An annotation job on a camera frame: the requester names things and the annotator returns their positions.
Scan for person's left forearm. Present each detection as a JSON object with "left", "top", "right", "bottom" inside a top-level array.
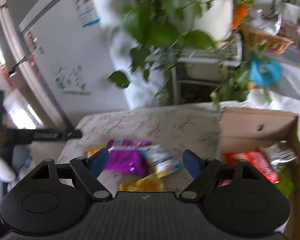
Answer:
[{"left": 0, "top": 152, "right": 16, "bottom": 182}]

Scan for red snack packet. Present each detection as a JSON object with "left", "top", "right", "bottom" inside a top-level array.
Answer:
[{"left": 222, "top": 149, "right": 281, "bottom": 184}]

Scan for small leafy plant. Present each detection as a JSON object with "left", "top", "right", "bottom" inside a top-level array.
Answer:
[{"left": 210, "top": 60, "right": 273, "bottom": 111}]

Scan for white refrigerator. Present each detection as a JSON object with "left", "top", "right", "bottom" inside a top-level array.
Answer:
[{"left": 2, "top": 0, "right": 131, "bottom": 131}]

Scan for silver snack packet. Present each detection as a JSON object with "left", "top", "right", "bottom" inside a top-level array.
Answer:
[{"left": 261, "top": 142, "right": 298, "bottom": 173}]

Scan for blue plastic bag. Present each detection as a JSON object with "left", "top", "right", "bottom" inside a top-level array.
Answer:
[{"left": 249, "top": 57, "right": 283, "bottom": 87}]

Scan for green snack packet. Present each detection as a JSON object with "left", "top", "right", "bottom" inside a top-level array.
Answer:
[{"left": 274, "top": 172, "right": 296, "bottom": 197}]

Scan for small yellow snack packet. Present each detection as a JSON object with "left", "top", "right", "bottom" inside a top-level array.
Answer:
[{"left": 119, "top": 171, "right": 166, "bottom": 193}]

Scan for small white plant pot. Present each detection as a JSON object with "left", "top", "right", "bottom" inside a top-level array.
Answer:
[{"left": 281, "top": 2, "right": 300, "bottom": 23}]

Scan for purple snack packet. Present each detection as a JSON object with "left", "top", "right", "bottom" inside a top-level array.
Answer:
[
  {"left": 106, "top": 139, "right": 153, "bottom": 148},
  {"left": 104, "top": 149, "right": 149, "bottom": 176}
]

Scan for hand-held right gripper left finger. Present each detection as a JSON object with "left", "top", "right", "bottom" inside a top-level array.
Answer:
[{"left": 31, "top": 148, "right": 113, "bottom": 202}]

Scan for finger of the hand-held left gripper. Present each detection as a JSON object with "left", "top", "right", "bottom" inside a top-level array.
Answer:
[{"left": 4, "top": 128, "right": 83, "bottom": 146}]

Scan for orange-yellow snack packet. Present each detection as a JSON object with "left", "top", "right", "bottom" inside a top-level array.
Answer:
[{"left": 87, "top": 148, "right": 103, "bottom": 158}]

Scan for blue snack packet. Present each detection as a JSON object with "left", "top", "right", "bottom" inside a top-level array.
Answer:
[{"left": 140, "top": 144, "right": 185, "bottom": 178}]

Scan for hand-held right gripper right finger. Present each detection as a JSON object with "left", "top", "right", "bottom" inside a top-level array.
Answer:
[{"left": 177, "top": 149, "right": 260, "bottom": 202}]

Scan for cardboard box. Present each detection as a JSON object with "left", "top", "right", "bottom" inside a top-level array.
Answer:
[{"left": 219, "top": 107, "right": 300, "bottom": 240}]

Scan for wicker basket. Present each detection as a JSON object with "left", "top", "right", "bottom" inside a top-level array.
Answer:
[{"left": 242, "top": 22, "right": 294, "bottom": 55}]

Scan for white flower pot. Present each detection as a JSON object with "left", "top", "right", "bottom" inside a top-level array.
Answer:
[{"left": 189, "top": 0, "right": 235, "bottom": 42}]

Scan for green pothos plant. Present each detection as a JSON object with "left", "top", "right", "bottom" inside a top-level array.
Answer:
[{"left": 107, "top": 0, "right": 240, "bottom": 90}]

